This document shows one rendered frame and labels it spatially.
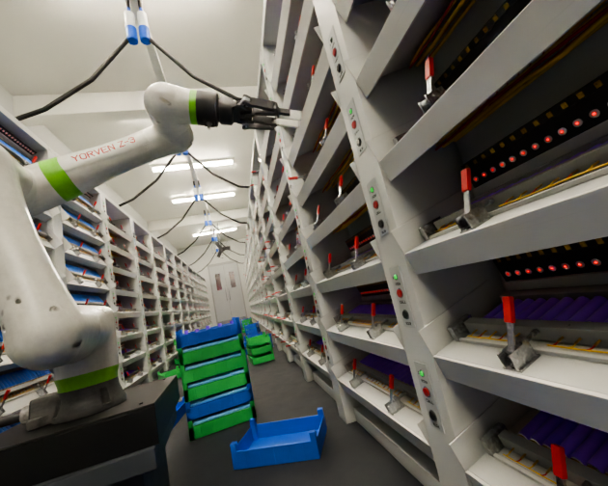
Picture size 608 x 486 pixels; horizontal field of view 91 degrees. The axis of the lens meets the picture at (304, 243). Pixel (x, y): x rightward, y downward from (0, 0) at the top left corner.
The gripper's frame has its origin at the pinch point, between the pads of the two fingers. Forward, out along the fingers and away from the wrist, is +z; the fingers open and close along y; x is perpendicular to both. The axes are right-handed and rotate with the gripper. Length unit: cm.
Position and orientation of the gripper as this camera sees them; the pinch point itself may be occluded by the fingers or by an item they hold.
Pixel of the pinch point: (289, 118)
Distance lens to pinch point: 97.1
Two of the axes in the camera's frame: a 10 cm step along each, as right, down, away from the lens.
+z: 9.8, 0.3, 2.0
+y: 2.0, -2.2, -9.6
